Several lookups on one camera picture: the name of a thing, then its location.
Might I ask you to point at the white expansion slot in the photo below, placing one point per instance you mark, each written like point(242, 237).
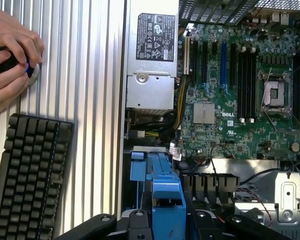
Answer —
point(186, 57)

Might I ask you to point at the black RAM slot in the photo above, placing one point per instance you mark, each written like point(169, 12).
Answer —
point(239, 82)
point(253, 82)
point(244, 82)
point(248, 82)

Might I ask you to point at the CPU socket with metal frame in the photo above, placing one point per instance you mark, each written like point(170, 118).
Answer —
point(273, 92)

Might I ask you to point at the person's right hand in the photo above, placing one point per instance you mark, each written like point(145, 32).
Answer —
point(5, 87)

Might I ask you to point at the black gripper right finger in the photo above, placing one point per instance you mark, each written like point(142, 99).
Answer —
point(250, 228)

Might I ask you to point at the black computer keyboard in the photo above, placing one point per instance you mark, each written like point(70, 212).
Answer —
point(30, 180)

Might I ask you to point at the round coin cell battery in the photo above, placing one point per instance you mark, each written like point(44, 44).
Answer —
point(295, 146)

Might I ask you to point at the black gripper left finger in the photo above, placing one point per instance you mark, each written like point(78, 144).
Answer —
point(100, 225)

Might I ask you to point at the open silver PC case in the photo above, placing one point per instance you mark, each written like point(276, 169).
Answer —
point(122, 75)

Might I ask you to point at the silver metal disk bay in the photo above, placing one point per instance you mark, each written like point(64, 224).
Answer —
point(288, 195)

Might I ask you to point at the person's left hand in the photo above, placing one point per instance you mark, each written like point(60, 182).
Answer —
point(12, 32)

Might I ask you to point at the silver chipset heatsink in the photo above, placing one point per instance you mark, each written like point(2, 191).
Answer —
point(204, 113)

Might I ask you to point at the black plastic ribbed bracket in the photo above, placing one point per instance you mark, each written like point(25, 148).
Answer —
point(210, 182)

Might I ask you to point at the green Dell motherboard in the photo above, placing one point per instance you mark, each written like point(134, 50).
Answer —
point(215, 137)

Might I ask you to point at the long black expansion slot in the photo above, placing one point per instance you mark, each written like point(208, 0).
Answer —
point(205, 62)
point(233, 65)
point(195, 62)

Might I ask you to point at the silver power supply unit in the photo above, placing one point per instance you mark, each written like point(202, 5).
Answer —
point(150, 90)

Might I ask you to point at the short black expansion slot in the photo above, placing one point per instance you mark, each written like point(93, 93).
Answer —
point(214, 47)

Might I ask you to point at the blue expansion slot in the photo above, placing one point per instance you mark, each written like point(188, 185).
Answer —
point(223, 63)

